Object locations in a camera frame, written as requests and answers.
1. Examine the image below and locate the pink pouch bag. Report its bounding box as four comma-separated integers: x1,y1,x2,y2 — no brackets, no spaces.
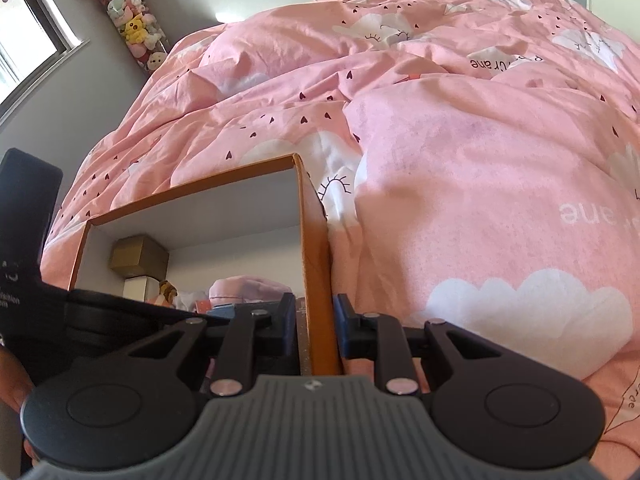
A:
208,275,292,307

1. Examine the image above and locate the bear plush blue orange outfit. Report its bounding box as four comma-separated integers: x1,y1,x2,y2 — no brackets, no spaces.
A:
149,281,210,313

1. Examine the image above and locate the photo card pack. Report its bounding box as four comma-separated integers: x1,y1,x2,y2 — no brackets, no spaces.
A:
296,297,310,376

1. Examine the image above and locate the person's left hand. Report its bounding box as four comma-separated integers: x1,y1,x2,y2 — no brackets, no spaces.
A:
0,347,34,471

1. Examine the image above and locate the white glasses case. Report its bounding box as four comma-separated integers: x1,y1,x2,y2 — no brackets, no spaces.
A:
122,276,160,304

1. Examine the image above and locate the orange cardboard storage box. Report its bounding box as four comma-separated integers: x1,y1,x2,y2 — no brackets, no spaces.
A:
70,155,343,375

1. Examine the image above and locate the small gold gift box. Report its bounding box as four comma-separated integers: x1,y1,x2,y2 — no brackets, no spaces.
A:
108,235,169,281

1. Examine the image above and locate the pink patterned duvet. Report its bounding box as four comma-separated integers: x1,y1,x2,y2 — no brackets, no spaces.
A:
42,0,639,479

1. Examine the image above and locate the window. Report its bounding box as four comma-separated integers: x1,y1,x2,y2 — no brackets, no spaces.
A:
1,0,86,122

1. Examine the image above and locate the hanging plush toy tube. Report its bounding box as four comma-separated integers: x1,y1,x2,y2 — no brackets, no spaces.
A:
96,0,170,75

